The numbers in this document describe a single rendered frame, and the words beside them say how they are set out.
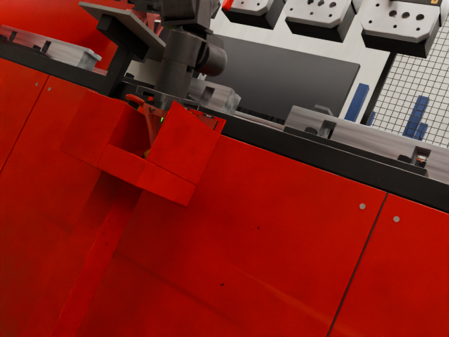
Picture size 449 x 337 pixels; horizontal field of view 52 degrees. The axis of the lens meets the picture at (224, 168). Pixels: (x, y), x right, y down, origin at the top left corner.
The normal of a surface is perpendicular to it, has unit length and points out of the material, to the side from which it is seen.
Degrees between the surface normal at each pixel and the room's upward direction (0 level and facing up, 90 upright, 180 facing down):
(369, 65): 90
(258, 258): 90
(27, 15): 90
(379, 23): 90
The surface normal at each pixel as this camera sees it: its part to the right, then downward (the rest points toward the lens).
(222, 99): -0.44, -0.28
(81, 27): 0.80, 0.31
